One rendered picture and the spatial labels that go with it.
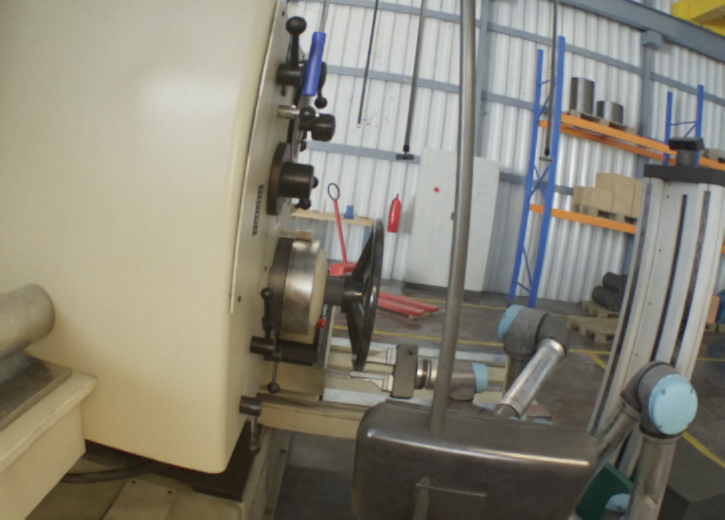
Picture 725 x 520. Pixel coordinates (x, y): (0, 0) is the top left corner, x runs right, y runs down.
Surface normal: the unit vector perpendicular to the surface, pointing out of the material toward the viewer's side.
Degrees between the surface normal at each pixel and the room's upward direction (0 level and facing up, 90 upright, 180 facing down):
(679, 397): 84
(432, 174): 90
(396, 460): 109
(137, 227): 90
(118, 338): 90
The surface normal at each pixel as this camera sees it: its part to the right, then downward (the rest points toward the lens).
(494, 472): -0.29, 0.43
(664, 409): -0.22, -0.02
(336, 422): 0.00, 0.14
